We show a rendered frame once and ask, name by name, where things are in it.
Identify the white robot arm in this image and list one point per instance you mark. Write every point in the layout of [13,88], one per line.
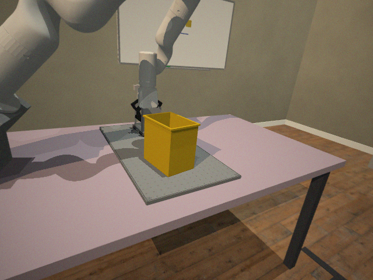
[30,35]

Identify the yellow open-top bin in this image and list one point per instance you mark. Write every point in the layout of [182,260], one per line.
[170,142]

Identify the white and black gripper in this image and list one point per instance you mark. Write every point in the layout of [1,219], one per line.
[147,98]

